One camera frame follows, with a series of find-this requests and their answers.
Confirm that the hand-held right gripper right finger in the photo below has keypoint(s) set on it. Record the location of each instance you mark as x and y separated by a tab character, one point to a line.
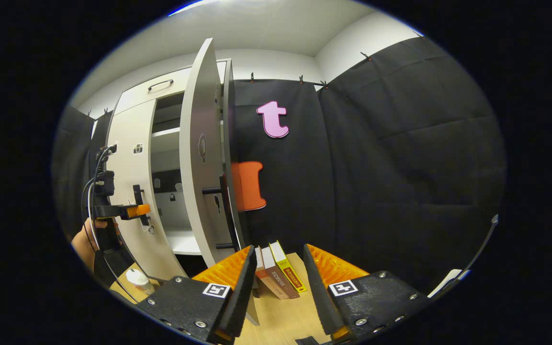
321	297

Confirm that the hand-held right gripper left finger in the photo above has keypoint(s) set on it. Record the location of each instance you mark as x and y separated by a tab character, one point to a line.
242	292

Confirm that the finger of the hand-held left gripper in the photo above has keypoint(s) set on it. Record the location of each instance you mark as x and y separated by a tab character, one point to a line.
122	211

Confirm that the grey cabinet door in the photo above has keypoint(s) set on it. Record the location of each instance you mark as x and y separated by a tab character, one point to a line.
199	120
127	177

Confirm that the grey double-door shoe cabinet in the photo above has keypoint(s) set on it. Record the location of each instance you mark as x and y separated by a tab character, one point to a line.
168	160

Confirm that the white cabinet floor shelf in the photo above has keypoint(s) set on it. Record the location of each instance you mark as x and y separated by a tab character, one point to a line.
185	244

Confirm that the thick white cabinet shelf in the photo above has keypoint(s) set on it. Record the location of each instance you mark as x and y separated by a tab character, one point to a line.
166	132

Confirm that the grey cabinet drawer front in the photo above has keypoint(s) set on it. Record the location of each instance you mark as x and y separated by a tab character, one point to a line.
137	96

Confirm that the orange spine book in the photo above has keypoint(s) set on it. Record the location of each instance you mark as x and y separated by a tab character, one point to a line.
266	282

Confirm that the yellow spine book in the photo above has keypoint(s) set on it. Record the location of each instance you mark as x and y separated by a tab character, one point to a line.
293	278

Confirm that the brown spine book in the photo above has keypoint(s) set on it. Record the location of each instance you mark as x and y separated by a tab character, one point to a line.
283	283

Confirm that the white lidded paper cup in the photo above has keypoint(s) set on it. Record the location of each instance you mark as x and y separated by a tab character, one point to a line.
138	280

